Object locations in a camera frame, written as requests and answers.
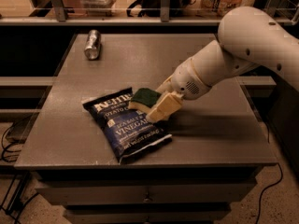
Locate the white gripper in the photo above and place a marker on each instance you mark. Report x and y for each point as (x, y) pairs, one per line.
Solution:
(186, 79)

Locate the green and yellow sponge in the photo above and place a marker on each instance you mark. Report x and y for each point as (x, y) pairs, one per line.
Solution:
(144, 99)

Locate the blue kettle chip bag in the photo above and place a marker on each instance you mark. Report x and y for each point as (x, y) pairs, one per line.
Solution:
(127, 131)

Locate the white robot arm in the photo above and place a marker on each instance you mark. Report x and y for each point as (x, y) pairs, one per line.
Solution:
(247, 37)

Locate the black bag on shelf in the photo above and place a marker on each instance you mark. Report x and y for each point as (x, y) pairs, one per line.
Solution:
(153, 8)

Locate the grey drawer cabinet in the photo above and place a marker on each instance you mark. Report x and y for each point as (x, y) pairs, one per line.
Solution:
(216, 151)

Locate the silver soda can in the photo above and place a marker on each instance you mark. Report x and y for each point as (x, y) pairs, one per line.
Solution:
(93, 45)

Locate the metal drawer knob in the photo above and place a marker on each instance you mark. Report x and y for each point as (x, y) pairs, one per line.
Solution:
(147, 199)

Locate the grey metal shelf rail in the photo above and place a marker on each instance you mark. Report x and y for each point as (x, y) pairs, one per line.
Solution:
(71, 12)

